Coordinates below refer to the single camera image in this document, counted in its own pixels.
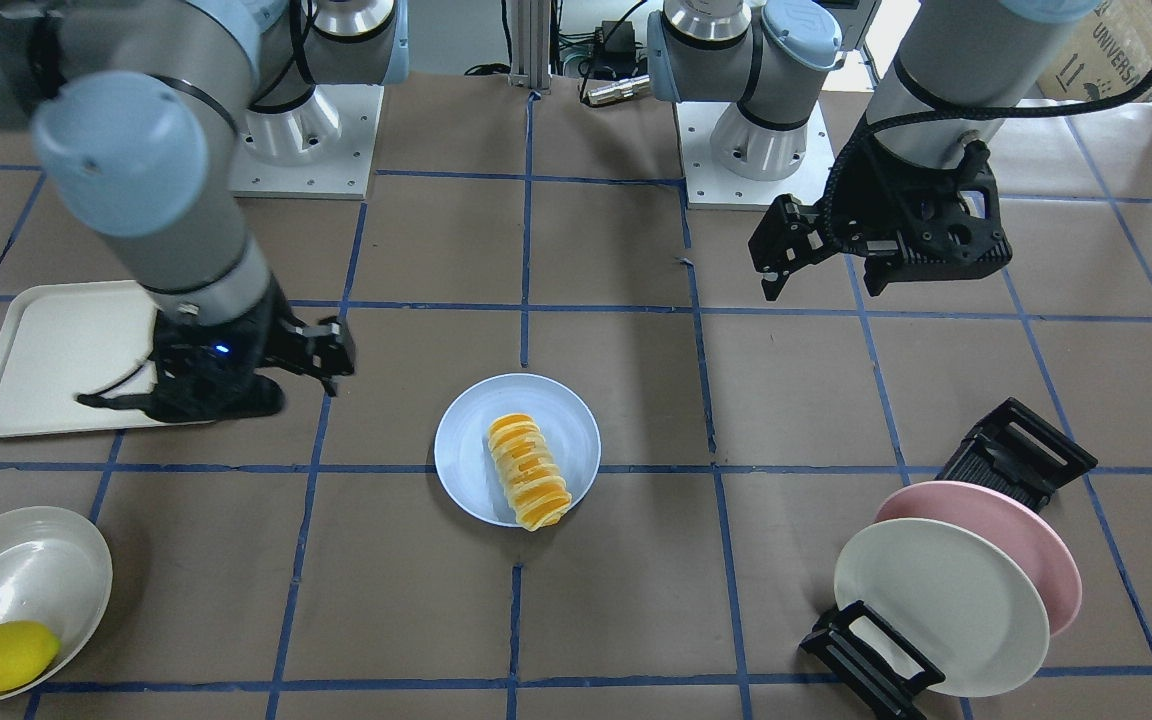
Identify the black dish rack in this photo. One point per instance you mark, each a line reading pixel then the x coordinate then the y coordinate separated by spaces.
pixel 1012 451

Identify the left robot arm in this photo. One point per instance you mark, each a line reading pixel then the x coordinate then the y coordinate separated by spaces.
pixel 960 68

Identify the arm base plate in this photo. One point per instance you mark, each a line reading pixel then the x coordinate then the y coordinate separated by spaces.
pixel 320 150
pixel 731 164

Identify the yellow lemon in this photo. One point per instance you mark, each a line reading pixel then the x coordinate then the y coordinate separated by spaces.
pixel 27 649

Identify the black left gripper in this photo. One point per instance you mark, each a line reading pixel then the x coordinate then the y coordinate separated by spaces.
pixel 873 203

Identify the cream plate in rack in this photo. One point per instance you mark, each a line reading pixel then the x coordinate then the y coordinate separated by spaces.
pixel 954 596

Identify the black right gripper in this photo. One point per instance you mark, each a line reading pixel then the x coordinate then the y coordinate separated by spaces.
pixel 258 338

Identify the cream rectangular tray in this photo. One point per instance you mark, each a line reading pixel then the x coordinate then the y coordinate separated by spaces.
pixel 61 340

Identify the pink plate in rack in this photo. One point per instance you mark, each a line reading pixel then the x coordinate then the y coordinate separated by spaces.
pixel 1021 533

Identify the cream round plate with lemon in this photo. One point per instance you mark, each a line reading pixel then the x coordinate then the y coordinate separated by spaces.
pixel 55 570

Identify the aluminium frame post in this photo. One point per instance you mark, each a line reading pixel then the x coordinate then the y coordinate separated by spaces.
pixel 531 38

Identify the sliced yellow bread loaf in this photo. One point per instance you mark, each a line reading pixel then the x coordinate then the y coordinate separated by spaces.
pixel 527 471

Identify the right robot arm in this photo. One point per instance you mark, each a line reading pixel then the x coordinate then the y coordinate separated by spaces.
pixel 135 109

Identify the light blue plate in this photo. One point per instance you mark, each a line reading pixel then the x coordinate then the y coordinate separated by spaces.
pixel 464 464

